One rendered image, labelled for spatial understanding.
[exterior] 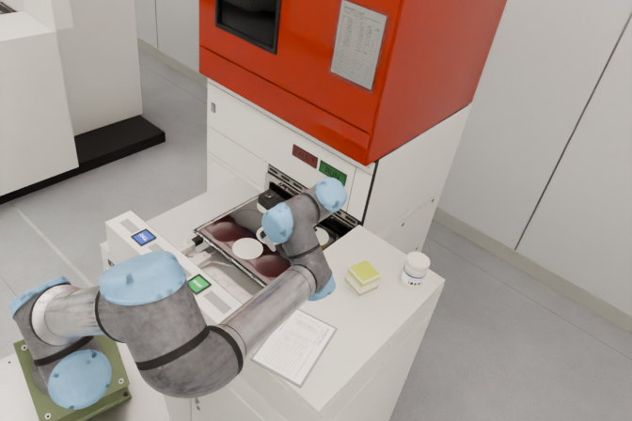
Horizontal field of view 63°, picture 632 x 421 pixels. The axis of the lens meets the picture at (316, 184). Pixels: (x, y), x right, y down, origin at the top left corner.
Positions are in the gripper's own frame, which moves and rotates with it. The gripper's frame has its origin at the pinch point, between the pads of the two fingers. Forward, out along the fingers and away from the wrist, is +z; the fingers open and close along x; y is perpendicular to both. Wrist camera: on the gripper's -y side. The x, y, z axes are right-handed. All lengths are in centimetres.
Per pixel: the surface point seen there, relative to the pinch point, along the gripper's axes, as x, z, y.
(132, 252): -20.5, 36.8, -18.3
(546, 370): 133, 58, 125
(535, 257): 193, 68, 87
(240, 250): 8.0, 30.8, -1.8
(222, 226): 10.7, 37.8, -12.4
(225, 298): -11.6, 16.2, 8.8
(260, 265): 8.8, 25.7, 6.1
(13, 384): -62, 39, -2
